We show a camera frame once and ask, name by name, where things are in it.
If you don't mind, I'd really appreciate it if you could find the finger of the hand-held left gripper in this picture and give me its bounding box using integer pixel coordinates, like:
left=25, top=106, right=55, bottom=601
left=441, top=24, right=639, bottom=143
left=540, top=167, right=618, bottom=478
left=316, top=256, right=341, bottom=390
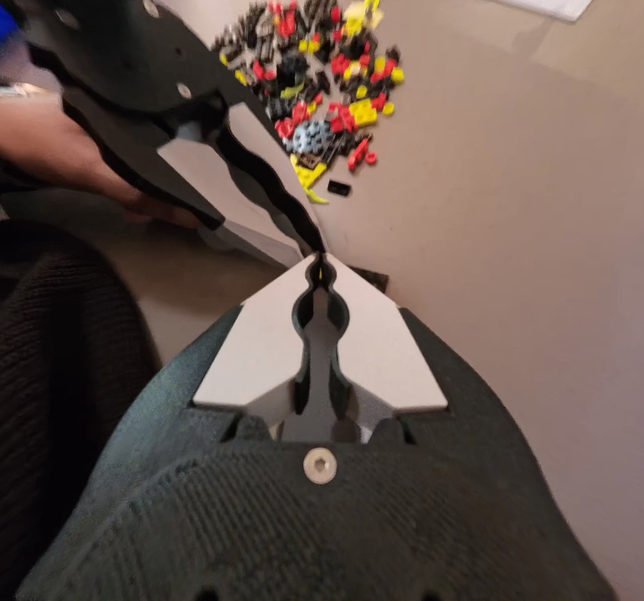
left=158, top=137, right=305, bottom=268
left=216, top=102, right=328, bottom=255

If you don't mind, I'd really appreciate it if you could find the long black lego plate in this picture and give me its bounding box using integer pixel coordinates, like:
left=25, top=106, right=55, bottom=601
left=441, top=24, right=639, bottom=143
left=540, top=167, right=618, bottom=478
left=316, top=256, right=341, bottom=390
left=347, top=265, right=389, bottom=293

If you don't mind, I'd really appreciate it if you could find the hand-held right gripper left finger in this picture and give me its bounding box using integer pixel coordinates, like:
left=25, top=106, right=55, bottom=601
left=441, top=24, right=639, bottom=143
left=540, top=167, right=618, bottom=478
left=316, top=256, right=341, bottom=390
left=193, top=253, right=323, bottom=440

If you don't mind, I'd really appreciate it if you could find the person's left hand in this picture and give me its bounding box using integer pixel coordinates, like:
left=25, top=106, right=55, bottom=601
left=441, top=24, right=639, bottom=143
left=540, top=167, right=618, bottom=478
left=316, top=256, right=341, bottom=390
left=0, top=103, right=202, bottom=231

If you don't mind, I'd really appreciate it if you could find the dark knitted clothing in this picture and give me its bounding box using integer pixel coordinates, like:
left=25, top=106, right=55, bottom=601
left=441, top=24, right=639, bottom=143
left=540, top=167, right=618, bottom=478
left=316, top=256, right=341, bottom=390
left=0, top=219, right=162, bottom=601

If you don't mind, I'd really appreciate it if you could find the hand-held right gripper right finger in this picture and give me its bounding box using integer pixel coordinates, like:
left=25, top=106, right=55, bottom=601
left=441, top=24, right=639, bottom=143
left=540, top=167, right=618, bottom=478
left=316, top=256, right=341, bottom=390
left=321, top=253, right=449, bottom=444

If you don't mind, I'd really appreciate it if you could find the pile of lego pieces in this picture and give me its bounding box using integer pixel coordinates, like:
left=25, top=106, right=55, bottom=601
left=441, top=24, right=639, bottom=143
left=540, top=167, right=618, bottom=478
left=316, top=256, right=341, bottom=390
left=211, top=0, right=406, bottom=204

